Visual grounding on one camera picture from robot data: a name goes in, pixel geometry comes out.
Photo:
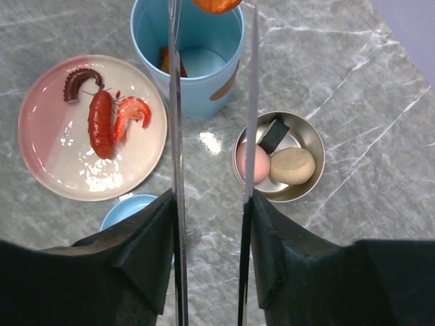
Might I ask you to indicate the red toy shrimp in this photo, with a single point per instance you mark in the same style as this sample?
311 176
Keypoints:
130 108

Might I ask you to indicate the red toy sausage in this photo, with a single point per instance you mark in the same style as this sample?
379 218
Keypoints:
99 124

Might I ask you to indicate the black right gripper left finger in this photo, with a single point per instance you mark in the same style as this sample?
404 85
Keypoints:
115 277

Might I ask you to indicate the orange toy chicken wing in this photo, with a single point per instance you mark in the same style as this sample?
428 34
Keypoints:
164 64

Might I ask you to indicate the orange toy drumstick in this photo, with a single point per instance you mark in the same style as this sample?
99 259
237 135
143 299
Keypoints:
216 6

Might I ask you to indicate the cream toy steamed bun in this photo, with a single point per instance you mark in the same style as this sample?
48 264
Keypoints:
292 166

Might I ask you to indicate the toy sushi roll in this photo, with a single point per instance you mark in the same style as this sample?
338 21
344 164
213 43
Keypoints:
272 136

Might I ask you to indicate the pink toy egg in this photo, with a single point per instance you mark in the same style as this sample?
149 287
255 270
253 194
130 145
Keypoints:
262 163

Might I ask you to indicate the steel food tongs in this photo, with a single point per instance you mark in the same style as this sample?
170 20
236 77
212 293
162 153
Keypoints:
181 284

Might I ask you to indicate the tall blue lunch container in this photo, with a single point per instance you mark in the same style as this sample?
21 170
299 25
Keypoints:
210 48

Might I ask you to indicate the beige steel bowl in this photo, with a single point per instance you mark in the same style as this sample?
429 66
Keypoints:
301 134

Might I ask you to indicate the purple toy octopus tentacle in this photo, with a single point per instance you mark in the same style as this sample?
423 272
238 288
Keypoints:
74 82

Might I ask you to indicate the pink and cream plate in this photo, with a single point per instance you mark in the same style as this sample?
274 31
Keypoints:
53 135

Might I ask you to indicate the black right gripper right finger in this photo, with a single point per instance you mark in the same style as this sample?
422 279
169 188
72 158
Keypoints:
302 279

